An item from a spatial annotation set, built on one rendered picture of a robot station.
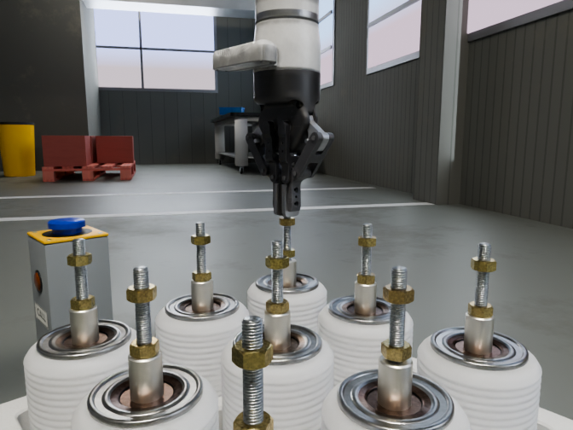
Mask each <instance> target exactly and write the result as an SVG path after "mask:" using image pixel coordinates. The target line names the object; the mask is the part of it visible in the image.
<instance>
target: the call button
mask: <svg viewBox="0 0 573 430"><path fill-rule="evenodd" d="M84 226H85V220H84V219H83V218H56V219H52V220H50V221H48V229H50V230H52V234H54V235H71V234H77V233H80V232H82V227H84Z"/></svg>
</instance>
